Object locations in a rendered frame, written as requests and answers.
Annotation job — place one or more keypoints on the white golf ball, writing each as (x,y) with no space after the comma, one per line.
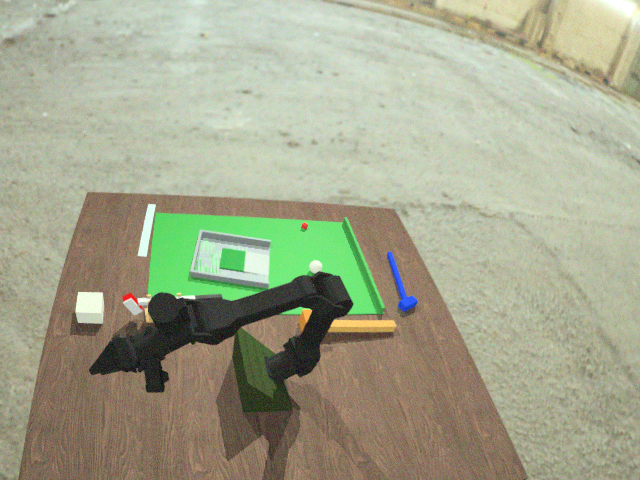
(315,266)

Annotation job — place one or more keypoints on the green flat mat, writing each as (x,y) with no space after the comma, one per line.
(292,249)

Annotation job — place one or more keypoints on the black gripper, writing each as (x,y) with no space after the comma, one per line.
(126,353)

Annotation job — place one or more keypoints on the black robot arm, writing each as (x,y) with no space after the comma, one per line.
(185,320)

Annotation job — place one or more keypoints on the white cube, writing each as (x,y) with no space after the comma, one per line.
(90,307)

